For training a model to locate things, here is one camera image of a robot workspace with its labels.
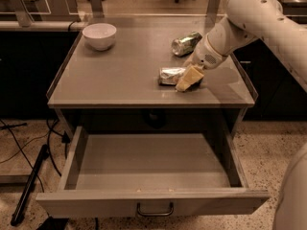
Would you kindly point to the black metal drawer handle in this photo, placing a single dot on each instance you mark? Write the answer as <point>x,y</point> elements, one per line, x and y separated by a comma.
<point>149,210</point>

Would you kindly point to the white ceramic bowl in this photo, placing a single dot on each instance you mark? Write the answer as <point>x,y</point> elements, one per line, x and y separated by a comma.
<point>100,36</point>

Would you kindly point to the grey cabinet with drawer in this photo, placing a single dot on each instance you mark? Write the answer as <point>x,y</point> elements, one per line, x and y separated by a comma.
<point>126,75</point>

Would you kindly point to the black bar on floor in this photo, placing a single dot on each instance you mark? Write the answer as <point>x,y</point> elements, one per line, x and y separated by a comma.
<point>18,214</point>

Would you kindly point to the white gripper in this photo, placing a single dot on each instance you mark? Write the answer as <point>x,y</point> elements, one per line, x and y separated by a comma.
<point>204,56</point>

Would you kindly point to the green soda can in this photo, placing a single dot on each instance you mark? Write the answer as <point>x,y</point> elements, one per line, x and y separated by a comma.
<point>185,45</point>

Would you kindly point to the silver blue redbull can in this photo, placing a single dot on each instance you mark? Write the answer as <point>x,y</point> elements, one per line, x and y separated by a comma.
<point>170,75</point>

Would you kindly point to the clear acrylic barrier panel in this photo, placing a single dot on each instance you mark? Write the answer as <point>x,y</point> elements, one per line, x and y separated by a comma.
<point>55,15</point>

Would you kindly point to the open grey top drawer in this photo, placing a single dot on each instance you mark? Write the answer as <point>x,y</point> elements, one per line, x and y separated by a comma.
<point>107,175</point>

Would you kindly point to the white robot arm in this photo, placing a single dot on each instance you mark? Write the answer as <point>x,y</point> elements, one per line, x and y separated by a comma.
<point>245,21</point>

